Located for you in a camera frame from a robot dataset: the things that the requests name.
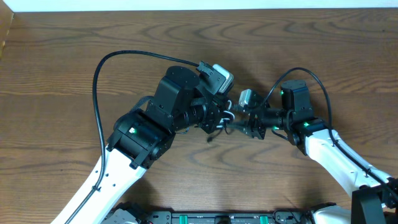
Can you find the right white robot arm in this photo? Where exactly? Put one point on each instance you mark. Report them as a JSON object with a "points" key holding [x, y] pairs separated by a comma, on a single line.
{"points": [[370, 189]]}

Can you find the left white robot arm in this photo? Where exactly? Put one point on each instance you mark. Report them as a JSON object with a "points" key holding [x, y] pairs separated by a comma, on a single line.
{"points": [[183, 98]]}

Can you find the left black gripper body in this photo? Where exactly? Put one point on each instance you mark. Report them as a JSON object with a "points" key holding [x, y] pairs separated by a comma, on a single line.
{"points": [[211, 115]]}

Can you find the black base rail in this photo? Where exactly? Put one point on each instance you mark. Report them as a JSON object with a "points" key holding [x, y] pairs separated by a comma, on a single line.
{"points": [[134, 214]]}

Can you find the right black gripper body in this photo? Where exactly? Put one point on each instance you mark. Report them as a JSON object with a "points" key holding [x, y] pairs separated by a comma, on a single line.
{"points": [[259, 127]]}

